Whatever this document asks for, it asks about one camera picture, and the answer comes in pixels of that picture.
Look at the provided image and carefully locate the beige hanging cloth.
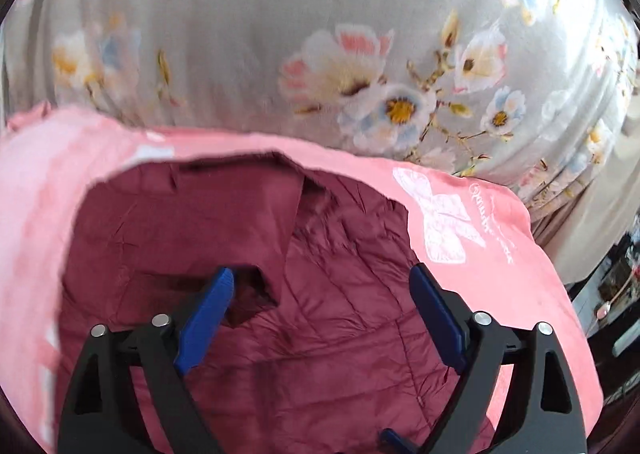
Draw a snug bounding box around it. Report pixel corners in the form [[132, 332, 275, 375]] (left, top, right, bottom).
[[529, 99, 640, 286]]

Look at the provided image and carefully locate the maroon puffer jacket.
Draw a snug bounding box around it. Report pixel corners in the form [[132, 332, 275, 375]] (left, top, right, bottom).
[[52, 150, 502, 454]]

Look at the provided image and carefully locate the cluttered dark shelf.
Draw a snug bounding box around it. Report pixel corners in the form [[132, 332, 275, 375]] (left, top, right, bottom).
[[567, 221, 640, 402]]

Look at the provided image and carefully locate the pink printed blanket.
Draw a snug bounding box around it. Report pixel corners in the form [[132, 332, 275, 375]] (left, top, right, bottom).
[[0, 101, 604, 454]]

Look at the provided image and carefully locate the grey floral bedsheet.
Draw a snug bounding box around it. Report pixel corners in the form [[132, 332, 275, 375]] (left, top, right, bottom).
[[0, 0, 640, 207]]

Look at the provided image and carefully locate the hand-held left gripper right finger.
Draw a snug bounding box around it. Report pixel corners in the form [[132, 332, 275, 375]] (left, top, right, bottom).
[[409, 264, 589, 454]]

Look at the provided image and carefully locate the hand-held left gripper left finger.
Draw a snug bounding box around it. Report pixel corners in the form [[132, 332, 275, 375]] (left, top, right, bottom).
[[57, 267, 235, 454]]

